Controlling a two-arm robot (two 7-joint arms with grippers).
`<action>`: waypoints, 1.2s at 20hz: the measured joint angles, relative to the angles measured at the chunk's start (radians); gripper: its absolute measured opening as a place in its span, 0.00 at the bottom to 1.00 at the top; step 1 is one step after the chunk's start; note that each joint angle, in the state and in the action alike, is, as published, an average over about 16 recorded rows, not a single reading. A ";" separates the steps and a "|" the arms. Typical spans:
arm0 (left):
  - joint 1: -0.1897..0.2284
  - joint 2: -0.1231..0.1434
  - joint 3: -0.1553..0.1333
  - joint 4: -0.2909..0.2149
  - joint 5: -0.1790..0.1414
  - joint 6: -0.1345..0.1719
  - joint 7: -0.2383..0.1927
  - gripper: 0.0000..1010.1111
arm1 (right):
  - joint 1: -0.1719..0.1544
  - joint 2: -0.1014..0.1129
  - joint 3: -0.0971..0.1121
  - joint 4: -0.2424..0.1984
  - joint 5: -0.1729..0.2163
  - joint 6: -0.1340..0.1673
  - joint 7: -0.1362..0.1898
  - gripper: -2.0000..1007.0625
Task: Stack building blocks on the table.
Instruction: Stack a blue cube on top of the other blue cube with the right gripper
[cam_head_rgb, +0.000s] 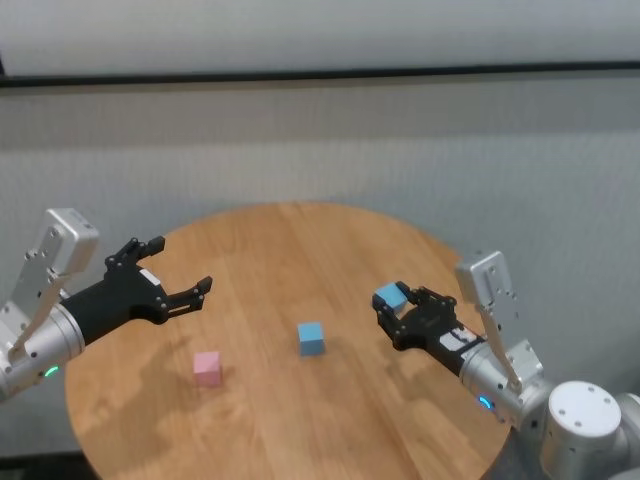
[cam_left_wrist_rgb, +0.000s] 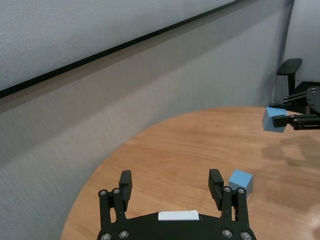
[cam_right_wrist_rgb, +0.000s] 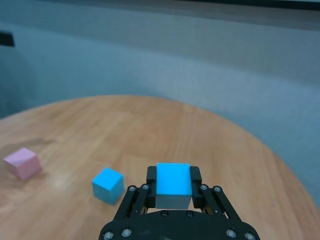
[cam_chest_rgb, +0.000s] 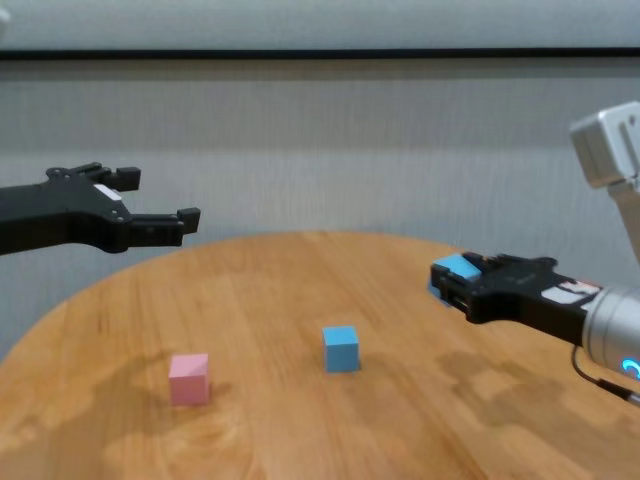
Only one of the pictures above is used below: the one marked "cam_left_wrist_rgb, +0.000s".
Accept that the black wall rail strip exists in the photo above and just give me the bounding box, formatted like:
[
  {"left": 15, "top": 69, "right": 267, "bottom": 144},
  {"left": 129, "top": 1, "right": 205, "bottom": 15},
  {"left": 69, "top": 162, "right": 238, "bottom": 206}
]
[{"left": 0, "top": 0, "right": 245, "bottom": 99}]

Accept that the blue cube block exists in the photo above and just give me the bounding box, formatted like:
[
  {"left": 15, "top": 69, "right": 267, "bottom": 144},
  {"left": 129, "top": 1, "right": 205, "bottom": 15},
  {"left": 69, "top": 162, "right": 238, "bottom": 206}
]
[
  {"left": 227, "top": 169, "right": 255, "bottom": 199},
  {"left": 262, "top": 106, "right": 289, "bottom": 134}
]

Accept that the black office chair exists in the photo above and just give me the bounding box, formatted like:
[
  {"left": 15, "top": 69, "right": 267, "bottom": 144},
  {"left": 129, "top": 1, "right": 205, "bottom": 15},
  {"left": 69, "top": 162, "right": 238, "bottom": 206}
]
[{"left": 276, "top": 58, "right": 320, "bottom": 109}]

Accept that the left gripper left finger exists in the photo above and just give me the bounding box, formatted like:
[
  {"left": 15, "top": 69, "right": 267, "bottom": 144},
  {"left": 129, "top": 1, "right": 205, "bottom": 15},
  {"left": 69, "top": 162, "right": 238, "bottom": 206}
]
[{"left": 98, "top": 170, "right": 133, "bottom": 227}]

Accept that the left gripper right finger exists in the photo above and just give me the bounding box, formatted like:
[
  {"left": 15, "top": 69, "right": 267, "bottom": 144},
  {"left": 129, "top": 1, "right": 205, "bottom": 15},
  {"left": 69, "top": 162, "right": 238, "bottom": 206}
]
[{"left": 208, "top": 168, "right": 249, "bottom": 224}]

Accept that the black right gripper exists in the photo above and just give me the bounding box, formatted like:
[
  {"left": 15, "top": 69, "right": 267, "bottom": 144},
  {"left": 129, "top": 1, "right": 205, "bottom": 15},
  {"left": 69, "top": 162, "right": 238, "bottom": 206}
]
[{"left": 268, "top": 85, "right": 320, "bottom": 131}]

